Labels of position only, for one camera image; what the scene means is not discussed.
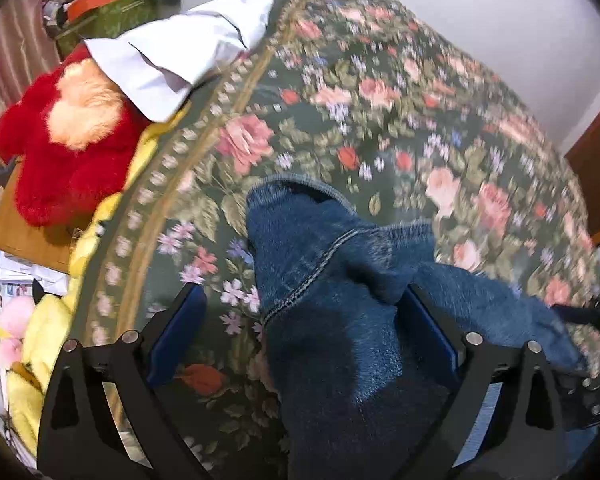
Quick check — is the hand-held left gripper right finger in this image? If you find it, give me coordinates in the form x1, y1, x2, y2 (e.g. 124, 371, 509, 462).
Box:
407, 284, 581, 480

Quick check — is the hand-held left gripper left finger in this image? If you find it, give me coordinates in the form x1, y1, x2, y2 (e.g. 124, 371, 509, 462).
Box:
36, 284, 208, 480

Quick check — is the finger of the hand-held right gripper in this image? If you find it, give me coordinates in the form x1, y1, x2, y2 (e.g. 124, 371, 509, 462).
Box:
550, 299, 600, 333

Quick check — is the blue denim jacket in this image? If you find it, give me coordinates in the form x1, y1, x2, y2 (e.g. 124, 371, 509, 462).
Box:
245, 174, 593, 480

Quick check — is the wooden door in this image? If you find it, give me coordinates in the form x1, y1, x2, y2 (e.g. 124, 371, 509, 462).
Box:
565, 87, 600, 247

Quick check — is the pink plush toy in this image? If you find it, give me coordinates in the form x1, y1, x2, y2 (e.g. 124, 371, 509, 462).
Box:
0, 294, 37, 366

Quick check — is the pile of papers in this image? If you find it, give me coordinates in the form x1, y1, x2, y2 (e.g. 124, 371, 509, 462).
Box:
0, 247, 71, 331

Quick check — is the brown cardboard box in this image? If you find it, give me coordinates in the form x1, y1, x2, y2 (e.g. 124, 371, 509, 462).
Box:
0, 160, 88, 275

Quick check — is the floral bed blanket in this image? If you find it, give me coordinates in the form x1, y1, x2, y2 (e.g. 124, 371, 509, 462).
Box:
77, 0, 600, 480

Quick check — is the red plush toy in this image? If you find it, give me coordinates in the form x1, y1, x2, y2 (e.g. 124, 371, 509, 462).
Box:
0, 45, 151, 228

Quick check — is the white shirt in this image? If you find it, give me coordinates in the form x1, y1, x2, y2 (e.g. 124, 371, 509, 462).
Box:
82, 0, 286, 123

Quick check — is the brown curtain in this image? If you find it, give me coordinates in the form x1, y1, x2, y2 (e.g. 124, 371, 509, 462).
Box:
0, 0, 63, 201

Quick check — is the green storage box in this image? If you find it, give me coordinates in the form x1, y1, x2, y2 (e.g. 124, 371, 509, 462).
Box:
55, 0, 181, 61

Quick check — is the orange box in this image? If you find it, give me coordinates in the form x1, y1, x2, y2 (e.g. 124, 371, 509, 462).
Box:
65, 0, 131, 21

